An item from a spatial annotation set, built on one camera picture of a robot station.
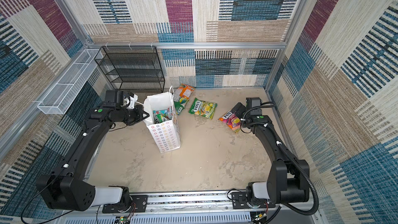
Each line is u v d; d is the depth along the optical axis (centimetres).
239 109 78
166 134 76
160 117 81
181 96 111
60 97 71
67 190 39
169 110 91
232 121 99
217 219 70
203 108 105
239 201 73
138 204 73
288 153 45
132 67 109
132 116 68
